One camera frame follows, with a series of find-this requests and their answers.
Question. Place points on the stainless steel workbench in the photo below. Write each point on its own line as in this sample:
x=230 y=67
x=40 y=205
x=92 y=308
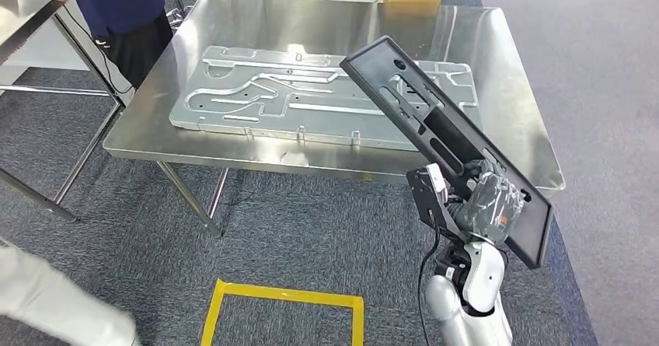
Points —
x=309 y=24

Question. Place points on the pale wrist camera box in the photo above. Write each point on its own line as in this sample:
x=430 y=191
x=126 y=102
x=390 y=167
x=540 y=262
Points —
x=427 y=204

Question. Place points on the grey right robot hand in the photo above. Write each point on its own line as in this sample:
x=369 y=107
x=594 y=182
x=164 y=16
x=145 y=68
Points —
x=489 y=210

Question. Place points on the stainless steel table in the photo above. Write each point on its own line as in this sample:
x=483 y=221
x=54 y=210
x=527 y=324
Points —
x=20 y=14

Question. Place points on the yellow floor tape square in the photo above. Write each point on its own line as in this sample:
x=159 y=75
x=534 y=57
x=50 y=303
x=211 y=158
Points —
x=283 y=292

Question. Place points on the grey stamped metal plate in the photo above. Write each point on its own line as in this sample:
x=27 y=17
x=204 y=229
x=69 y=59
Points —
x=257 y=117

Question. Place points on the black plastic frame part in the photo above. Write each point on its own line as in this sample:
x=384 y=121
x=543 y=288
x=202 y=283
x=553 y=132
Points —
x=453 y=137

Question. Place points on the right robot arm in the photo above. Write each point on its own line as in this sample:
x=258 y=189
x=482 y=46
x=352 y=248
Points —
x=479 y=282

